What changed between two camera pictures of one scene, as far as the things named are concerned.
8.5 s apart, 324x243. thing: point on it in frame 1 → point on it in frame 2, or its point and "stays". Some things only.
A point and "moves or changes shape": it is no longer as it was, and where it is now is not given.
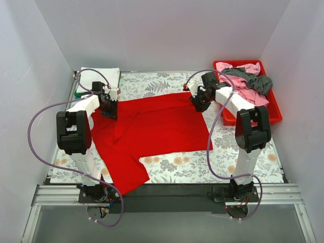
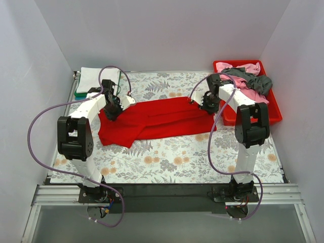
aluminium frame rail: x=68 y=195 stays
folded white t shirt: x=112 y=76 stays
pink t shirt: x=241 y=85 stays
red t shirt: x=162 y=124 moves or changes shape
